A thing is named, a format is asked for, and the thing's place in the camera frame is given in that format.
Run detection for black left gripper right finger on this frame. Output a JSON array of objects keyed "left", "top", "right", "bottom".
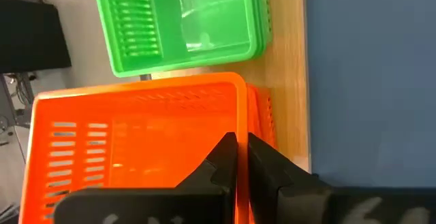
[{"left": 247, "top": 132, "right": 323, "bottom": 224}]

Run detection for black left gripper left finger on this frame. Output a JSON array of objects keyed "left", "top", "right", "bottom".
[{"left": 176, "top": 131, "right": 238, "bottom": 191}]

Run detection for orange plastic basket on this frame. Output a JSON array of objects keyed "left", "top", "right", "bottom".
[{"left": 18, "top": 72, "right": 249, "bottom": 224}]

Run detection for green plastic basket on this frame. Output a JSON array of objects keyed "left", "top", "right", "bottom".
[{"left": 91, "top": 0, "right": 265, "bottom": 78}]

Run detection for blue-grey table mat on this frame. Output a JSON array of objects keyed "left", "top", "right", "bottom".
[{"left": 305, "top": 0, "right": 436, "bottom": 187}]

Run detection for black monitor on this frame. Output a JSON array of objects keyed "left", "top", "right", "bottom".
[{"left": 0, "top": 0, "right": 73, "bottom": 74}]

